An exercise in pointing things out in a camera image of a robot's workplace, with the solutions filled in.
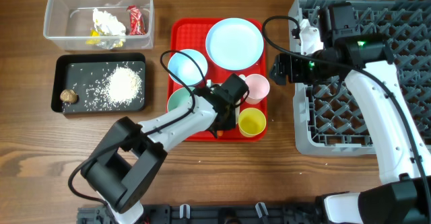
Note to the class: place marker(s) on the red candy wrapper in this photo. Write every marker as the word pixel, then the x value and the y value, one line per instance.
pixel 136 21

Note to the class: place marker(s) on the yellow cup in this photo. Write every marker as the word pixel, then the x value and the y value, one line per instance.
pixel 251 122

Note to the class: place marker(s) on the large light blue plate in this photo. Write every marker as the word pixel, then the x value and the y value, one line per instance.
pixel 234 44

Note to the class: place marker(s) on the white tissue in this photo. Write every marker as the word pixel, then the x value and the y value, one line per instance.
pixel 106 24

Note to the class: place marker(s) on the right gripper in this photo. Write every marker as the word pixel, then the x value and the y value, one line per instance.
pixel 295 76

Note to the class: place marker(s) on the clear plastic waste bin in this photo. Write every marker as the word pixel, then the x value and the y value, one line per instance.
pixel 68 23

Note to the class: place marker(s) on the red serving tray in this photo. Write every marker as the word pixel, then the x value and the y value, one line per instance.
pixel 190 33

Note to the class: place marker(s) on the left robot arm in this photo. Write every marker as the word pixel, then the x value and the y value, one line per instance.
pixel 127 159

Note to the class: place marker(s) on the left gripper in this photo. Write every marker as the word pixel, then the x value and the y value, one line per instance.
pixel 230 121

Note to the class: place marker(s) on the black rectangular tray bin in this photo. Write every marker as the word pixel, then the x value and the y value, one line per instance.
pixel 65 60

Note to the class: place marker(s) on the yellow snack wrapper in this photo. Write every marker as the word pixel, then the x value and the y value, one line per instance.
pixel 105 44

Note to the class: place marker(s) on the pile of white rice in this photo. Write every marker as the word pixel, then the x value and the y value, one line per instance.
pixel 105 86

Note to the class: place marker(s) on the grey dishwasher rack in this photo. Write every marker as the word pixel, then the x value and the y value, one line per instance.
pixel 327 118

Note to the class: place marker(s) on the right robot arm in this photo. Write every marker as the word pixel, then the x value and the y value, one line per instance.
pixel 366 65

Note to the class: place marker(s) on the brown walnut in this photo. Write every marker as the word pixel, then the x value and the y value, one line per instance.
pixel 69 96

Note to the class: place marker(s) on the pink cup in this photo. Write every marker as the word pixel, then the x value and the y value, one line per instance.
pixel 258 88

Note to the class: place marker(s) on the light blue bowl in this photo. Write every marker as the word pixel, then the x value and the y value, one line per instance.
pixel 185 69

